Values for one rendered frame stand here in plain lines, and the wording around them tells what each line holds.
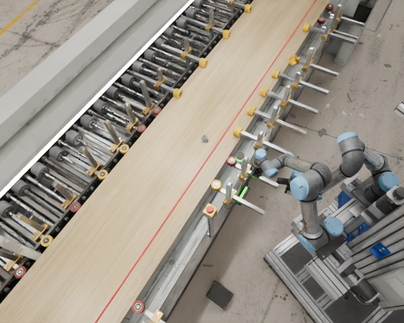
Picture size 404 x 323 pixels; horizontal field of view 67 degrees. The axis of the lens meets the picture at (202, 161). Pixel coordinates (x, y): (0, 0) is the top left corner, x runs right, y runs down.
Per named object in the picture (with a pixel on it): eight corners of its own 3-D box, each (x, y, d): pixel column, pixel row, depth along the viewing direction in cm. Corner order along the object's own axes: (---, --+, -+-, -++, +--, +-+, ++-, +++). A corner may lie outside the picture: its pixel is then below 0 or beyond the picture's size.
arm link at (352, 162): (374, 169, 166) (320, 202, 207) (368, 152, 171) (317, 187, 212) (356, 166, 163) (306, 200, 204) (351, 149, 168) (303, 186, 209)
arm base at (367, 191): (390, 196, 210) (397, 190, 201) (376, 208, 206) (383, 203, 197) (372, 181, 216) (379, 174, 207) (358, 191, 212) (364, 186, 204)
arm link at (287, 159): (339, 161, 156) (286, 147, 202) (322, 170, 154) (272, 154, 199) (344, 181, 159) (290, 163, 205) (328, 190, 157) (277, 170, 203)
